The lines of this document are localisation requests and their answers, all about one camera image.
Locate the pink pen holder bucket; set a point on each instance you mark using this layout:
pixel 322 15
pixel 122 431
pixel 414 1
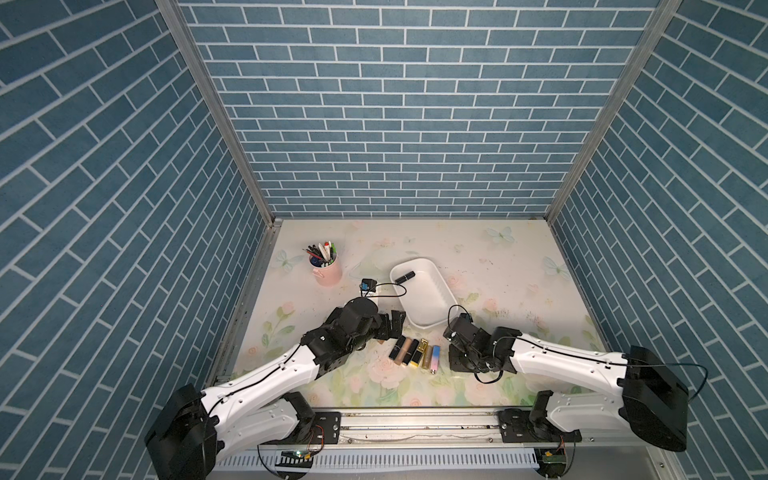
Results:
pixel 326 274

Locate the blue pink lipstick tube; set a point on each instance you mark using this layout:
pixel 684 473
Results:
pixel 434 360

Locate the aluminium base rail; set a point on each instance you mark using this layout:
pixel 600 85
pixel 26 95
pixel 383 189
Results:
pixel 430 427

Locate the white plastic storage box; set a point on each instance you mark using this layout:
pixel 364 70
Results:
pixel 428 297

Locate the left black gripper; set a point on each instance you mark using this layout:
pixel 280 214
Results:
pixel 396 329

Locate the pens in bucket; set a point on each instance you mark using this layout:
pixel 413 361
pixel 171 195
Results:
pixel 321 255

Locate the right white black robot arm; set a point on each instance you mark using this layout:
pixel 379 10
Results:
pixel 632 391

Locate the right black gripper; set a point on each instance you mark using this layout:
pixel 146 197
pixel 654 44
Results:
pixel 453 363

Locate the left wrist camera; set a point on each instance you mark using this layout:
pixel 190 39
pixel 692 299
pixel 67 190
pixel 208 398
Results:
pixel 368 287

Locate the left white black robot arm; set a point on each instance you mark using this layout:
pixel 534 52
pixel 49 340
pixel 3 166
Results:
pixel 197 428

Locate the right green circuit board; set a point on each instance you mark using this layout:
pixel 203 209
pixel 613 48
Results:
pixel 551 465

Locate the brown beige lipstick tube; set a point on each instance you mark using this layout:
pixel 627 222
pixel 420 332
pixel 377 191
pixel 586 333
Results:
pixel 406 351

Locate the black gold lipstick tube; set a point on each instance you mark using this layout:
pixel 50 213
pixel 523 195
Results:
pixel 417 351

